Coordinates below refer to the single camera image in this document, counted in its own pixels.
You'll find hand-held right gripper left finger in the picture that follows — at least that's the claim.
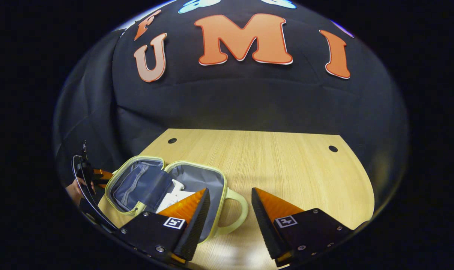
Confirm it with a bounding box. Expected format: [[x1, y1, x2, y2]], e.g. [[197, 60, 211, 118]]
[[112, 187, 211, 265]]

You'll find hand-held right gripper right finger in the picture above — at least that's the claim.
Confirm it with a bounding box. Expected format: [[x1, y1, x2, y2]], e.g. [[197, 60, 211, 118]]
[[251, 187, 353, 267]]

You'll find white squeeze tube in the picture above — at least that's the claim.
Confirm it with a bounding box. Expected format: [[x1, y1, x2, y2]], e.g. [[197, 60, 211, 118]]
[[156, 190, 196, 214]]

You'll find white pump bottle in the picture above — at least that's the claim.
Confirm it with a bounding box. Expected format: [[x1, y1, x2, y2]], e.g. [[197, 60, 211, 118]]
[[170, 179, 186, 195]]

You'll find pale yellow small suitcase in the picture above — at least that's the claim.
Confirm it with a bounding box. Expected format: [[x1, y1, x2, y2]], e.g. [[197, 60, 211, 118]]
[[105, 156, 249, 244]]

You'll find black backdrop cloth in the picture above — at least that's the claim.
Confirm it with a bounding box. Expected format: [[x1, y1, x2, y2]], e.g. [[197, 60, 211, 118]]
[[53, 0, 409, 210]]

